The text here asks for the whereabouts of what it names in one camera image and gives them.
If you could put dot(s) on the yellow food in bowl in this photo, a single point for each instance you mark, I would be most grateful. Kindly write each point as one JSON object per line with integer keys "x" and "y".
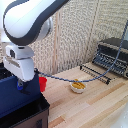
{"x": 78, "y": 85}

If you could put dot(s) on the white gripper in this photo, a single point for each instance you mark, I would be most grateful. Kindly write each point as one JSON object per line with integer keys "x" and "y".
{"x": 18, "y": 63}

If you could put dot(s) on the white bowl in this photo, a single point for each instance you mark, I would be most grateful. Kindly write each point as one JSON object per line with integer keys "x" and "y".
{"x": 78, "y": 88}

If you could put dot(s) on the red plastic cup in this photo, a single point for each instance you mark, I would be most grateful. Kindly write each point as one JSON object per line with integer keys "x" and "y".
{"x": 43, "y": 84}

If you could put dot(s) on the black fabric storage box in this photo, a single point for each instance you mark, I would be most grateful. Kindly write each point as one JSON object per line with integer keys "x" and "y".
{"x": 30, "y": 115}

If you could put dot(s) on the black toaster oven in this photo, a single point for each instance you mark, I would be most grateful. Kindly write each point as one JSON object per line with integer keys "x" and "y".
{"x": 113, "y": 55}

